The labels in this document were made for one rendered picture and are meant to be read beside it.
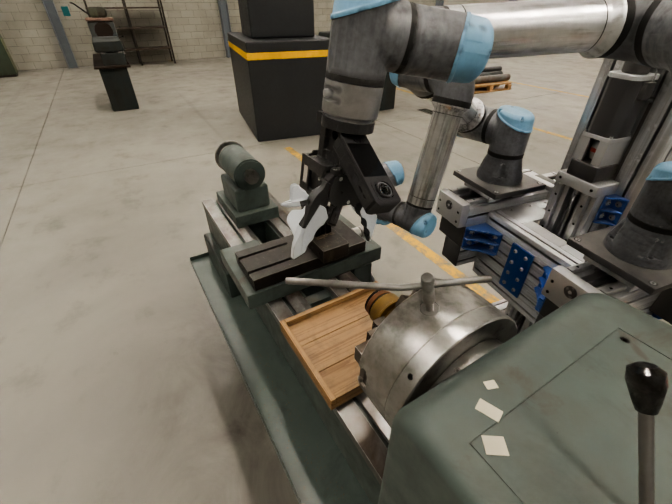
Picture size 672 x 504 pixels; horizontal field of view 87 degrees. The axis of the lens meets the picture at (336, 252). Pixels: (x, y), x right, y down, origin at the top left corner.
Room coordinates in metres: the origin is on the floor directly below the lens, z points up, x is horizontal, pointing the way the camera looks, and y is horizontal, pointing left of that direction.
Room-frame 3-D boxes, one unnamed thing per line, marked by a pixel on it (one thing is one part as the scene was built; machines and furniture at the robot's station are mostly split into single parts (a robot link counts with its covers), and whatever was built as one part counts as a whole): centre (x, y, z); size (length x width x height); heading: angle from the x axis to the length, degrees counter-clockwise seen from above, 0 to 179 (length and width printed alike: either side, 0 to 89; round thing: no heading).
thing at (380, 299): (0.59, -0.12, 1.08); 0.09 x 0.09 x 0.09; 31
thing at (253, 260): (1.02, 0.12, 0.95); 0.43 x 0.18 x 0.04; 121
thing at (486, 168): (1.19, -0.59, 1.21); 0.15 x 0.15 x 0.10
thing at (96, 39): (7.71, 4.48, 0.82); 2.22 x 0.91 x 1.64; 30
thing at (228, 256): (1.08, 0.13, 0.90); 0.53 x 0.30 x 0.06; 121
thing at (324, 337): (0.69, -0.06, 0.89); 0.36 x 0.30 x 0.04; 121
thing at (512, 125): (1.19, -0.58, 1.33); 0.13 x 0.12 x 0.14; 41
